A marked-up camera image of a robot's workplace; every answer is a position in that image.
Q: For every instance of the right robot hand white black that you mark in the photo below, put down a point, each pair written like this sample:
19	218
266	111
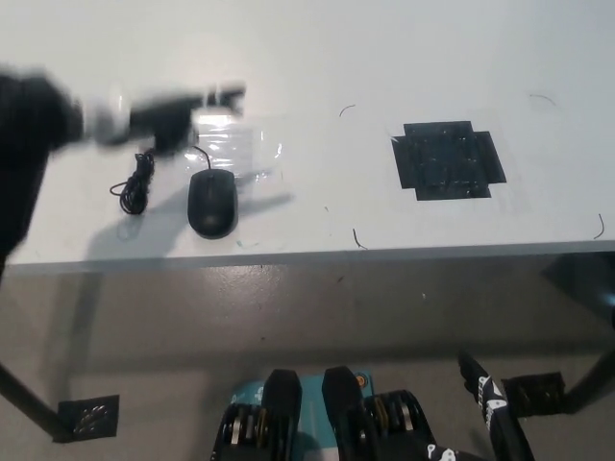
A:
487	398

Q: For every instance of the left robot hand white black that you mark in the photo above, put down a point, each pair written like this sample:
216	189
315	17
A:
144	115

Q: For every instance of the black computer mouse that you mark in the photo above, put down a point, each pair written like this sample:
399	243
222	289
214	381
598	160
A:
211	204

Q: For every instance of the robot body black teal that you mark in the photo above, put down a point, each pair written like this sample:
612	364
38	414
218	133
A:
341	413

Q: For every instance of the clear plastic sheet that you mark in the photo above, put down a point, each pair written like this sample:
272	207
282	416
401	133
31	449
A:
230	144

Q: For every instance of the black table leg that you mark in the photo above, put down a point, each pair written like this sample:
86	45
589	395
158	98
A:
29	399
588	384

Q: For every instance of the black tape patch on table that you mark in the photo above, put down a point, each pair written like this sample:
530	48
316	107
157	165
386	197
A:
447	161

